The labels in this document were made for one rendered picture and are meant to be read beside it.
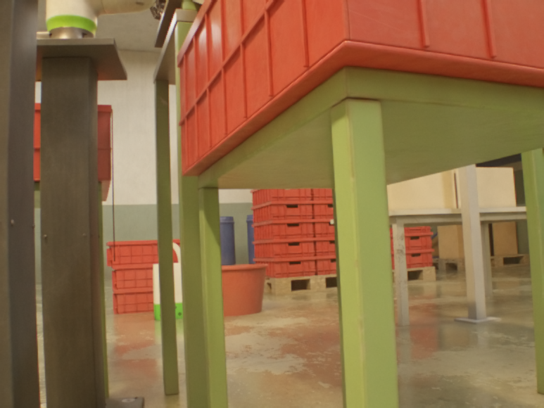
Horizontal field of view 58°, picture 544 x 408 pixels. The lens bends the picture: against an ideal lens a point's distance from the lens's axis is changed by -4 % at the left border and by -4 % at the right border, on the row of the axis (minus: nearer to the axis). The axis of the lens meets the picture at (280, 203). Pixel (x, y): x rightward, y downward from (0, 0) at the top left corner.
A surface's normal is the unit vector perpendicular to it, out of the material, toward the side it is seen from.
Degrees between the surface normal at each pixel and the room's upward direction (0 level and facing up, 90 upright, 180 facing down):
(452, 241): 90
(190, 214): 90
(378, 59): 180
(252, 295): 99
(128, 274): 90
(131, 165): 90
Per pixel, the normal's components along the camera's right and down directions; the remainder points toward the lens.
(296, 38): -0.93, 0.01
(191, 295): 0.35, -0.10
